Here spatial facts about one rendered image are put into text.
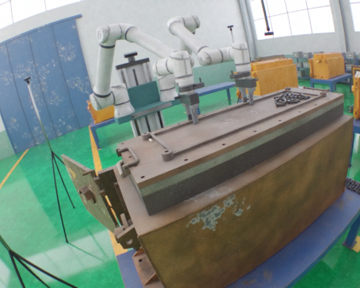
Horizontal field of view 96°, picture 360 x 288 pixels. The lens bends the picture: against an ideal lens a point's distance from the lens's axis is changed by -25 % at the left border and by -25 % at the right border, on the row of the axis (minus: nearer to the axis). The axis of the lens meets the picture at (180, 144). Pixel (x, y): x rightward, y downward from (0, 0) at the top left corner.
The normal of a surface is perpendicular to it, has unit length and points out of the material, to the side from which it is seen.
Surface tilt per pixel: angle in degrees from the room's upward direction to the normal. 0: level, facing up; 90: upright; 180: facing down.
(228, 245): 90
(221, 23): 90
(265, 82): 90
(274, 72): 90
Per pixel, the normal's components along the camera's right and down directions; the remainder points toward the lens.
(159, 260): 0.40, 0.26
